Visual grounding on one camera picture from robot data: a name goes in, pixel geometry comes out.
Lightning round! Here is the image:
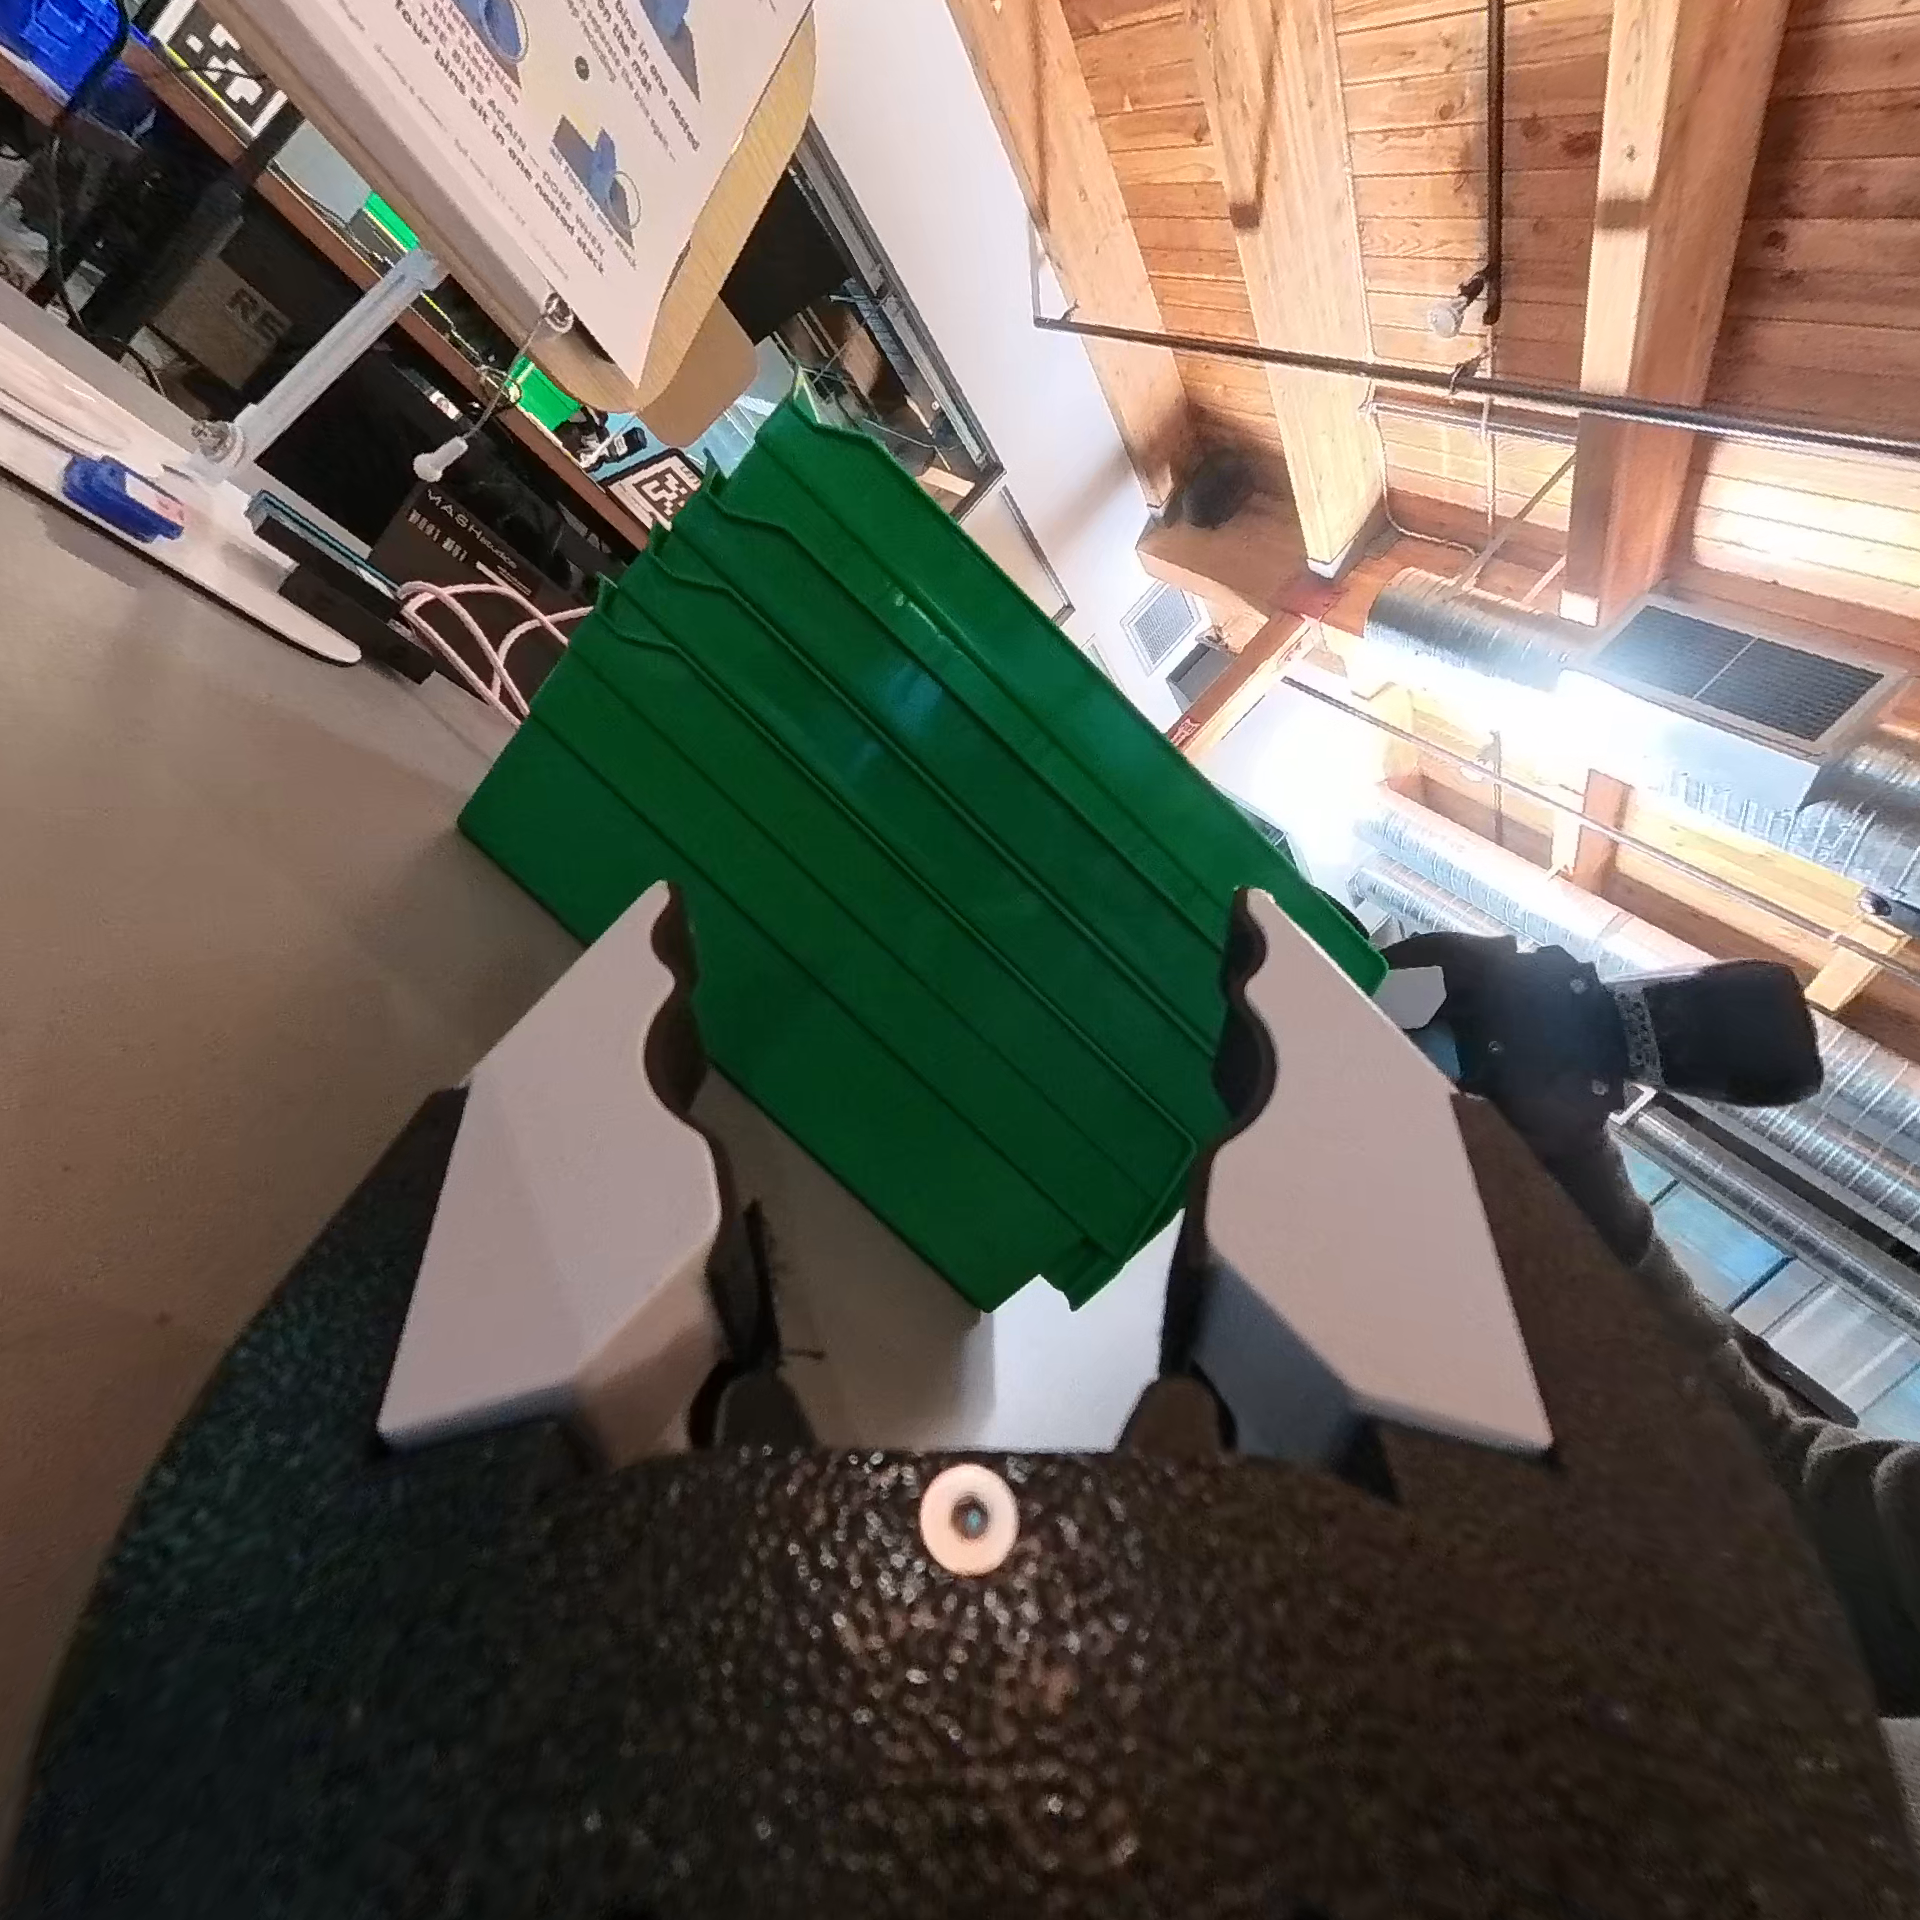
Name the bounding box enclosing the glass partition window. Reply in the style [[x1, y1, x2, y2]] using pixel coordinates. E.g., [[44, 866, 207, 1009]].
[[704, 119, 1004, 512]]

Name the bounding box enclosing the wall vent grille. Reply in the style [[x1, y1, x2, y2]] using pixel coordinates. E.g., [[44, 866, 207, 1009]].
[[1118, 577, 1205, 678]]

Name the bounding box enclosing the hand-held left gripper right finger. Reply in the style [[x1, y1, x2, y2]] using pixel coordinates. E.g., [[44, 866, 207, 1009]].
[[1182, 885, 1556, 1471]]

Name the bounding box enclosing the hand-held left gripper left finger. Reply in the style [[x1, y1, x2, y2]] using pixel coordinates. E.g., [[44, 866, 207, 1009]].
[[375, 880, 744, 1471]]

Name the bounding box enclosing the pink cable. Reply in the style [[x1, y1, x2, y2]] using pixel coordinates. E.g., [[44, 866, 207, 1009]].
[[393, 577, 601, 706]]

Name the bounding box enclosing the white instruction sheet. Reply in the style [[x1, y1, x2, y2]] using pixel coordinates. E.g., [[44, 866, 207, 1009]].
[[200, 0, 819, 377]]

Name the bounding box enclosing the person's right forearm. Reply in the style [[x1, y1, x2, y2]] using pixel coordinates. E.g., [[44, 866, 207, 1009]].
[[1528, 1111, 1920, 1720]]

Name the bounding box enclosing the silver ventilation duct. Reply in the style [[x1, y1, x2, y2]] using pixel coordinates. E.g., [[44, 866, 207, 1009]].
[[1365, 577, 1593, 693], [1351, 797, 1920, 1217]]

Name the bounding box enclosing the ceiling vent grille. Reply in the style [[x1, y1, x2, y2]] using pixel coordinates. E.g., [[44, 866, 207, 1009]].
[[1591, 597, 1899, 752]]

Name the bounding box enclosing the flat black box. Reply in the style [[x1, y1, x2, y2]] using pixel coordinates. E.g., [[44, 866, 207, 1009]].
[[281, 568, 441, 685]]

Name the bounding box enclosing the black printed box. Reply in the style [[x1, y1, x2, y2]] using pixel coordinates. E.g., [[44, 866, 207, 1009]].
[[367, 462, 633, 619]]

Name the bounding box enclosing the small blue object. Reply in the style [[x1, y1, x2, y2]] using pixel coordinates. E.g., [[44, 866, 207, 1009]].
[[63, 456, 190, 542]]

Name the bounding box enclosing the black white fiducial tag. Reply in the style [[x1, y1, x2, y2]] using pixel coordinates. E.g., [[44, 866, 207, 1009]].
[[603, 448, 705, 530], [142, 0, 289, 141]]

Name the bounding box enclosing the brown wooden table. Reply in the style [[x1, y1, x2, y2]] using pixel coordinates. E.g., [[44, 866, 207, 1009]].
[[0, 0, 669, 549]]

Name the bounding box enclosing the blue plastic bin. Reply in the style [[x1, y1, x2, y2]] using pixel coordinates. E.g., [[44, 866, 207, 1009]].
[[0, 0, 137, 129]]

